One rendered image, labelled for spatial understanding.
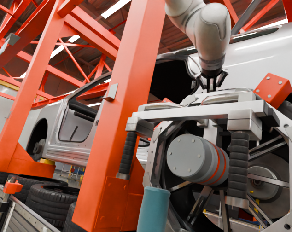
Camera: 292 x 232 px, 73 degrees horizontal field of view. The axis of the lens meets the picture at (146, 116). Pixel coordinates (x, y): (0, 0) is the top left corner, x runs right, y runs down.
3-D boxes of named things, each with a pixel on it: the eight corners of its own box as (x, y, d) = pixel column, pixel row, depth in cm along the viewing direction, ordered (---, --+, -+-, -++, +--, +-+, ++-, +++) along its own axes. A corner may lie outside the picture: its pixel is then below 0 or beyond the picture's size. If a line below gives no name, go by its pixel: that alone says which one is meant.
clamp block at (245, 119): (262, 141, 47) (262, 119, 48) (250, 130, 41) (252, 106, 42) (239, 140, 50) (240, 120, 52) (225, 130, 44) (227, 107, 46)
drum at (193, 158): (233, 191, 65) (235, 148, 69) (203, 183, 51) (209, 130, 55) (194, 183, 75) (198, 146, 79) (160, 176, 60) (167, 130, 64)
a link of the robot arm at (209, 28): (236, 51, 64) (212, 29, 71) (243, 8, 51) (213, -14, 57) (206, 68, 65) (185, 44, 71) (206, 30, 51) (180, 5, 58)
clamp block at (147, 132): (152, 138, 70) (155, 124, 71) (134, 130, 64) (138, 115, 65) (142, 137, 73) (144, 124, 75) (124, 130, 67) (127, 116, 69)
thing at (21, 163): (52, 178, 253) (61, 151, 263) (6, 172, 217) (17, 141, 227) (47, 176, 264) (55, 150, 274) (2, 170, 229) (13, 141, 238)
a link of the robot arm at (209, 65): (228, 58, 64) (226, 70, 69) (224, 37, 68) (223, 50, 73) (199, 63, 66) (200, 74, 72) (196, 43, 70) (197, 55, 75)
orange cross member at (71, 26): (167, 107, 446) (170, 90, 458) (58, 37, 271) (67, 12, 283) (162, 107, 454) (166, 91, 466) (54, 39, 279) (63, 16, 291)
